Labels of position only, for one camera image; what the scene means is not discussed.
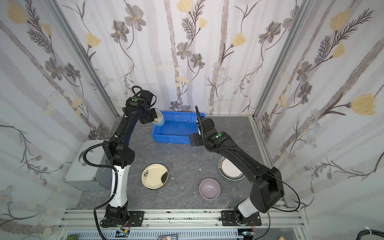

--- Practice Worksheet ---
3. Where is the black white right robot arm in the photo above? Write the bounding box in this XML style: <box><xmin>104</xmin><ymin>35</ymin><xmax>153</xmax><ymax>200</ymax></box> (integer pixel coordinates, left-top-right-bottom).
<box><xmin>190</xmin><ymin>113</ymin><xmax>285</xmax><ymax>225</ymax></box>

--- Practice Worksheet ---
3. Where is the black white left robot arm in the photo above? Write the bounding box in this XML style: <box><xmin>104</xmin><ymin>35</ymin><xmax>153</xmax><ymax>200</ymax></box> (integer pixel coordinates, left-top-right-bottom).
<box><xmin>101</xmin><ymin>97</ymin><xmax>157</xmax><ymax>228</ymax></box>

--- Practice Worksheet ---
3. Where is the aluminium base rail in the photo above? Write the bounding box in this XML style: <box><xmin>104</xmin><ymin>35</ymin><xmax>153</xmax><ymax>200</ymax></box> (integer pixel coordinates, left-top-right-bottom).
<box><xmin>53</xmin><ymin>209</ymin><xmax>311</xmax><ymax>240</ymax></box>

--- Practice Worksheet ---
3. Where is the black thin right cable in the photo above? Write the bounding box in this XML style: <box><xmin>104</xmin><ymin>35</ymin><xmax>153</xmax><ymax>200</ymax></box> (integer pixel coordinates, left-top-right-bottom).
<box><xmin>251</xmin><ymin>170</ymin><xmax>301</xmax><ymax>240</ymax></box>

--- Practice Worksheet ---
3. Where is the lilac ceramic bowl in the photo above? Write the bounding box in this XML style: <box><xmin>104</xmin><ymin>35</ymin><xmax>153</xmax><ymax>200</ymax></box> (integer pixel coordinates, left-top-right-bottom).
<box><xmin>199</xmin><ymin>178</ymin><xmax>221</xmax><ymax>201</ymax></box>

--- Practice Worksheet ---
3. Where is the grey metal case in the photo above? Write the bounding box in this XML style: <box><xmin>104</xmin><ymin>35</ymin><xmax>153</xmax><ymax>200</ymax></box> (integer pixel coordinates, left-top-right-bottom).
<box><xmin>64</xmin><ymin>140</ymin><xmax>112</xmax><ymax>191</ymax></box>

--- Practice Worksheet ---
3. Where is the green rimmed white plate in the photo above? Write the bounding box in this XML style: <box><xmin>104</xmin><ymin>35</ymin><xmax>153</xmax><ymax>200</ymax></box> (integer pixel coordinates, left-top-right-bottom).
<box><xmin>218</xmin><ymin>156</ymin><xmax>245</xmax><ymax>181</ymax></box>

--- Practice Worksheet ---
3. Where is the blue plastic bin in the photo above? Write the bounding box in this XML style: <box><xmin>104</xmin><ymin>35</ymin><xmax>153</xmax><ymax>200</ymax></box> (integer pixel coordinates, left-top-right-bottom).
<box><xmin>152</xmin><ymin>111</ymin><xmax>198</xmax><ymax>145</ymax></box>

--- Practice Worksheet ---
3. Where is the black corrugated cable conduit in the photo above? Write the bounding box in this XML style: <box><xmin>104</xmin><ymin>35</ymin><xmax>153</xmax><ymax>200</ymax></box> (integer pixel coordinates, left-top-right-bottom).
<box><xmin>82</xmin><ymin>140</ymin><xmax>118</xmax><ymax>240</ymax></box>

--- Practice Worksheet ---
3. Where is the cream ceramic mug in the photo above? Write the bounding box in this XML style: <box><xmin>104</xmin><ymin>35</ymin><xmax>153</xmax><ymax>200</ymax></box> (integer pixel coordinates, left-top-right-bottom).
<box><xmin>152</xmin><ymin>111</ymin><xmax>165</xmax><ymax>127</ymax></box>

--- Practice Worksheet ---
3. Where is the yellow floral plate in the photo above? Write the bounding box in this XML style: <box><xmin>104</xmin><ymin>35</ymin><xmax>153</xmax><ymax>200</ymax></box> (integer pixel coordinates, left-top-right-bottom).
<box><xmin>141</xmin><ymin>164</ymin><xmax>169</xmax><ymax>190</ymax></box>

